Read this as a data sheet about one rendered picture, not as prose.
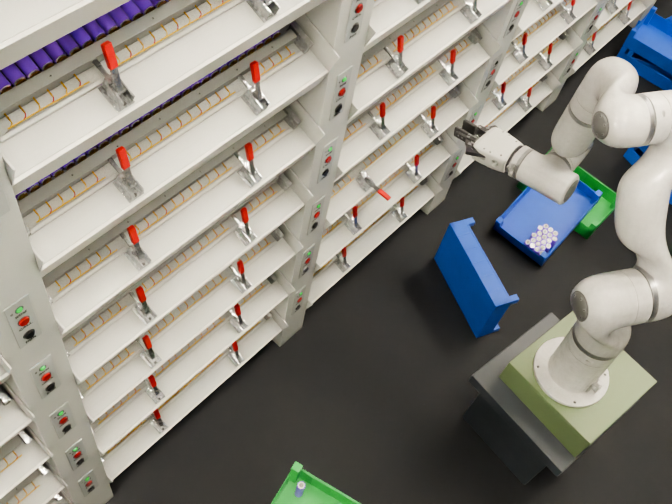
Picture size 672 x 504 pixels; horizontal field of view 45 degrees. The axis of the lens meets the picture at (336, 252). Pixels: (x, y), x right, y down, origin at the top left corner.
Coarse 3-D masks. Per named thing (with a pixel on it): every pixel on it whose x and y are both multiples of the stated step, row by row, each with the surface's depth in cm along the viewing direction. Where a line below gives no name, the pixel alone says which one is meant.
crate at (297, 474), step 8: (296, 464) 177; (296, 472) 176; (304, 472) 179; (288, 480) 181; (296, 480) 181; (304, 480) 183; (312, 480) 180; (320, 480) 178; (280, 488) 176; (288, 488) 181; (312, 488) 182; (320, 488) 181; (328, 488) 178; (280, 496) 180; (288, 496) 180; (304, 496) 181; (312, 496) 181; (320, 496) 181; (328, 496) 182; (336, 496) 180; (344, 496) 177
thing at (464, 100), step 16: (448, 96) 224; (464, 96) 224; (448, 112) 223; (464, 112) 225; (384, 144) 211; (400, 144) 213; (416, 144) 215; (368, 160) 208; (384, 160) 210; (400, 160) 212; (352, 176) 205; (384, 176) 209; (352, 192) 203; (368, 192) 205; (336, 208) 200
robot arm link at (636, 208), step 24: (648, 96) 151; (648, 144) 153; (648, 168) 157; (624, 192) 159; (648, 192) 156; (624, 216) 161; (648, 216) 158; (624, 240) 164; (648, 240) 161; (648, 264) 167
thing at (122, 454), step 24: (240, 336) 221; (264, 336) 223; (216, 360) 216; (240, 360) 219; (192, 384) 212; (216, 384) 214; (168, 408) 208; (192, 408) 210; (144, 432) 204; (120, 456) 200
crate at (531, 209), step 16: (528, 192) 272; (576, 192) 271; (592, 192) 266; (512, 208) 270; (528, 208) 270; (544, 208) 270; (560, 208) 270; (576, 208) 269; (496, 224) 264; (512, 224) 269; (528, 224) 269; (560, 224) 268; (576, 224) 262; (512, 240) 265; (560, 240) 261; (544, 256) 257
